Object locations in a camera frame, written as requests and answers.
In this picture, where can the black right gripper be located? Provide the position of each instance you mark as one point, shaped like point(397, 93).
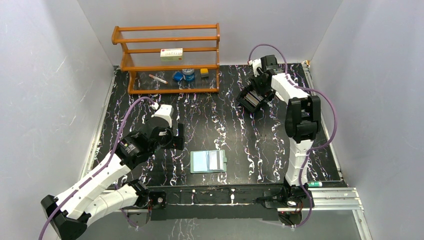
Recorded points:
point(259, 89)

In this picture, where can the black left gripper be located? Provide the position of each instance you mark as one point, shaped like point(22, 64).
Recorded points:
point(178, 136)

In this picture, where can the black card storage box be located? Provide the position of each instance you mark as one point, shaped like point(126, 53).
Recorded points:
point(242, 102)

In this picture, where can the mint green card holder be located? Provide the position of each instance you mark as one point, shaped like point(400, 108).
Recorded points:
point(208, 161)

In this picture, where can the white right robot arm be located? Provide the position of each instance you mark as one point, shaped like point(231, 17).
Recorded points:
point(302, 122)

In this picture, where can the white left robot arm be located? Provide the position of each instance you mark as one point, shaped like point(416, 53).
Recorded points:
point(71, 212)

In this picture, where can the stack of cards in box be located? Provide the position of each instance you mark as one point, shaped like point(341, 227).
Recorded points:
point(253, 99)

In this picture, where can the yellow black sponge block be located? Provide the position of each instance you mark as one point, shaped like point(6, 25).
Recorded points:
point(204, 73)

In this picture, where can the red white pen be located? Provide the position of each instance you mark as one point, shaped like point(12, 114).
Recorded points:
point(158, 79)

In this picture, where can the blue square lid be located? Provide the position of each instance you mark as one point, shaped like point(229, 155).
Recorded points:
point(177, 76)

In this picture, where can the blue round jar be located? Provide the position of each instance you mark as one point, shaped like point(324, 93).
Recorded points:
point(188, 74)

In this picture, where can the orange wooden shelf rack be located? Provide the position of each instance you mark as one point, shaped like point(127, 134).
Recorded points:
point(141, 47)

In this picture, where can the white medicine box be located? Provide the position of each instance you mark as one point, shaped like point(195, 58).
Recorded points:
point(171, 54)

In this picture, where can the green white marker pen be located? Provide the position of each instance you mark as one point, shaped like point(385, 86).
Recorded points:
point(315, 184)

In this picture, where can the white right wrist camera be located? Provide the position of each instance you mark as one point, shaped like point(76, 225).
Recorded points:
point(256, 66)

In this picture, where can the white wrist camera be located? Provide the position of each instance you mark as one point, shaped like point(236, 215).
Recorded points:
point(165, 111)
point(256, 66)

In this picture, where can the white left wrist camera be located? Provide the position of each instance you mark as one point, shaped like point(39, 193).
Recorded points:
point(165, 111)

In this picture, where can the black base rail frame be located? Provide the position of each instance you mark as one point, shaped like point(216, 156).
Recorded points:
point(269, 201)

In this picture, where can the silver aluminium rail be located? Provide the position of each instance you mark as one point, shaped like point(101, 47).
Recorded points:
point(336, 198)

